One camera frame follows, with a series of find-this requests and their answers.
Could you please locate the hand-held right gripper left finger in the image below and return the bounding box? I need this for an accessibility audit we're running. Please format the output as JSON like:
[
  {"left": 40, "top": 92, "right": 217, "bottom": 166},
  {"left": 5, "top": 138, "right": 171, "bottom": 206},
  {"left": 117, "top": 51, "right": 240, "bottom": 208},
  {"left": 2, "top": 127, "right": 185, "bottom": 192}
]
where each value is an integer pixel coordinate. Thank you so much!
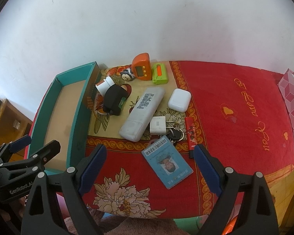
[{"left": 21, "top": 144, "right": 108, "bottom": 235}]

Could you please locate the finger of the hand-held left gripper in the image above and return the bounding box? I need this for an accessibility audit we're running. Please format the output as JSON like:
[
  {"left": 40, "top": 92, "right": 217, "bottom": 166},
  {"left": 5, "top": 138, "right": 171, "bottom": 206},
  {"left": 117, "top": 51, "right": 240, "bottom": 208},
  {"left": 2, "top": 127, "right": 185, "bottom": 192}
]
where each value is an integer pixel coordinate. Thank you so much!
[
  {"left": 0, "top": 135, "right": 32, "bottom": 162},
  {"left": 1, "top": 139, "right": 62, "bottom": 175}
]

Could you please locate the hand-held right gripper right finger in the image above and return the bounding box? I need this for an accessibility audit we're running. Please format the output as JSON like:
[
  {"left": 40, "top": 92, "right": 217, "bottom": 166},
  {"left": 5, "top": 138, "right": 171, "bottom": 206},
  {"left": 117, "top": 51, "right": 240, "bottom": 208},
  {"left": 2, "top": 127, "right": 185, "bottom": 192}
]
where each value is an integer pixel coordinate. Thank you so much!
[{"left": 193, "top": 144, "right": 280, "bottom": 235}]

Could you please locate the blue id card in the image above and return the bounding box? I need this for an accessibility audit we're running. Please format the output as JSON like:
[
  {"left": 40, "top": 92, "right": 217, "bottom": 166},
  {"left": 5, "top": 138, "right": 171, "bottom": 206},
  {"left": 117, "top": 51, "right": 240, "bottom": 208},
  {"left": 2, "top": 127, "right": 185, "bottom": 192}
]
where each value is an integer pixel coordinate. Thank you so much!
[{"left": 141, "top": 135, "right": 194, "bottom": 190}]

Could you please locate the bunch of keys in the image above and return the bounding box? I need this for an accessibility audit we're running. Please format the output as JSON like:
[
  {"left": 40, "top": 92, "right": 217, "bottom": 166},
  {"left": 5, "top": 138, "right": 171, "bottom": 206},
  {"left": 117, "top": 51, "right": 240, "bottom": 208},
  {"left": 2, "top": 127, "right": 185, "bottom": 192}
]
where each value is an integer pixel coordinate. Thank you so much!
[{"left": 165, "top": 125, "right": 186, "bottom": 142}]

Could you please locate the teal cardboard box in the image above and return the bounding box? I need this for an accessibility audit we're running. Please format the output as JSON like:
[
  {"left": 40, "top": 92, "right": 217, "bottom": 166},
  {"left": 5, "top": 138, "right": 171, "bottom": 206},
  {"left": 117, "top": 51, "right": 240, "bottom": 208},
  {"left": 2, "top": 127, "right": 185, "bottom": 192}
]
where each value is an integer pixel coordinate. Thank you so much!
[{"left": 27, "top": 61, "right": 106, "bottom": 174}]

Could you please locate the white charger plug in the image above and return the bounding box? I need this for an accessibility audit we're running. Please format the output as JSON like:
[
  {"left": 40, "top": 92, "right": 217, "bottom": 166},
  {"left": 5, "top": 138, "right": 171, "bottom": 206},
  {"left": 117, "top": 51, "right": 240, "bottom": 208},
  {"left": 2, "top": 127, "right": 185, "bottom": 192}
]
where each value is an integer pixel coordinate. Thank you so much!
[{"left": 150, "top": 117, "right": 175, "bottom": 136}]

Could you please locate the white earbuds case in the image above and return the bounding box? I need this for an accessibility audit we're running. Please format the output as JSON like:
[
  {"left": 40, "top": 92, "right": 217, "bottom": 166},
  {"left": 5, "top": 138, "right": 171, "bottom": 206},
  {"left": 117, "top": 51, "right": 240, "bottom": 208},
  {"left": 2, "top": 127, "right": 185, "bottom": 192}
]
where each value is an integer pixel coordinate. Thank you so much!
[{"left": 168, "top": 88, "right": 192, "bottom": 112}]

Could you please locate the white remote control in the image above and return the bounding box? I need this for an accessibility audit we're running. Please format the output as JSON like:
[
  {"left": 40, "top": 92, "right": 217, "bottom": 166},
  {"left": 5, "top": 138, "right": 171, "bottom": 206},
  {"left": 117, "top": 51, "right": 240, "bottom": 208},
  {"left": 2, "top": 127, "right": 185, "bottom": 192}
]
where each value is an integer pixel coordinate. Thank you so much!
[{"left": 119, "top": 87, "right": 166, "bottom": 142}]

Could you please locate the white pill bottle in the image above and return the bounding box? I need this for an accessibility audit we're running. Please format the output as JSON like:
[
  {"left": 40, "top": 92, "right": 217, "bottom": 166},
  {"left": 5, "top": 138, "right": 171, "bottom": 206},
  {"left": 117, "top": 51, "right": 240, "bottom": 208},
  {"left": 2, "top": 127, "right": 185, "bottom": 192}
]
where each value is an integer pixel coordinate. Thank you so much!
[{"left": 95, "top": 77, "right": 117, "bottom": 96}]

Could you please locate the monkey figurine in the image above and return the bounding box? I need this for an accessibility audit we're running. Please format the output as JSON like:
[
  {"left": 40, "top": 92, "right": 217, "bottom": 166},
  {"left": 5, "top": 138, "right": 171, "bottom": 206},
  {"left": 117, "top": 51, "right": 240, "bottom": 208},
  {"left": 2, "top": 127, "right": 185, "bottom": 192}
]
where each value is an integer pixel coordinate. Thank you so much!
[{"left": 120, "top": 68, "right": 137, "bottom": 82}]

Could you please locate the orange digital timer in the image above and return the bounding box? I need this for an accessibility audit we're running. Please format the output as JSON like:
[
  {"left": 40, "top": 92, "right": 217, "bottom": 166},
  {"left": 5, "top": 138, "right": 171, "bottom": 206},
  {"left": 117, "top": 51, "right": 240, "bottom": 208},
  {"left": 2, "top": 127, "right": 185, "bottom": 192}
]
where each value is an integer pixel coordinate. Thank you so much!
[{"left": 132, "top": 52, "right": 152, "bottom": 81}]

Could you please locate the wooden shelf unit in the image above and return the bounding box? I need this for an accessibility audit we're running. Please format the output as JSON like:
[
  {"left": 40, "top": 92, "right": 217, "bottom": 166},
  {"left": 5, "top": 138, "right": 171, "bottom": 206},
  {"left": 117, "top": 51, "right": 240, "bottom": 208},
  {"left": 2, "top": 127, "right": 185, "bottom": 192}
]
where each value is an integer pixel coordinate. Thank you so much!
[{"left": 0, "top": 98, "right": 34, "bottom": 157}]

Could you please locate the red lighter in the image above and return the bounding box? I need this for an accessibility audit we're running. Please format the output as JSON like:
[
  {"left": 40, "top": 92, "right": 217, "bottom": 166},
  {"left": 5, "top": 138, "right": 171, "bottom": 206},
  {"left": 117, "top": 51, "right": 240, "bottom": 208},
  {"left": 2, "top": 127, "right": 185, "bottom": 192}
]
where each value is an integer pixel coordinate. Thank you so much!
[{"left": 185, "top": 117, "right": 197, "bottom": 159}]

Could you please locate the red printed blanket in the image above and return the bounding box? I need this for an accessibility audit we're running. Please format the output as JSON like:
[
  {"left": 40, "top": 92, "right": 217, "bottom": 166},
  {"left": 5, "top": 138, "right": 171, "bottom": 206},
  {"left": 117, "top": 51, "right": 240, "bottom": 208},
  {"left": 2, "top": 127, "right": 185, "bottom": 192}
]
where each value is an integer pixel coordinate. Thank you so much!
[{"left": 33, "top": 60, "right": 294, "bottom": 219}]

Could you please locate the pink fuzzy cloth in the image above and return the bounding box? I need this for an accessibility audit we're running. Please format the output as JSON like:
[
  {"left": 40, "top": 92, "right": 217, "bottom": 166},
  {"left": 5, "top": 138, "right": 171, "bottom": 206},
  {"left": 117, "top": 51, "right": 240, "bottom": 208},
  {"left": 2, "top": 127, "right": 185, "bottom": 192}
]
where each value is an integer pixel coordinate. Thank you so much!
[{"left": 64, "top": 215, "right": 177, "bottom": 235}]

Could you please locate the pink patterned gift bag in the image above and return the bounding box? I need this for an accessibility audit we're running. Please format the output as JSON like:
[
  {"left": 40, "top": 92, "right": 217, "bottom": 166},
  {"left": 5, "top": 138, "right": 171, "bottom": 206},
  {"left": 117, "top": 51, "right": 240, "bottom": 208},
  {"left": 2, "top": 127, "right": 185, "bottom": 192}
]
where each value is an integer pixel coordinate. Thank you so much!
[{"left": 277, "top": 69, "right": 294, "bottom": 152}]

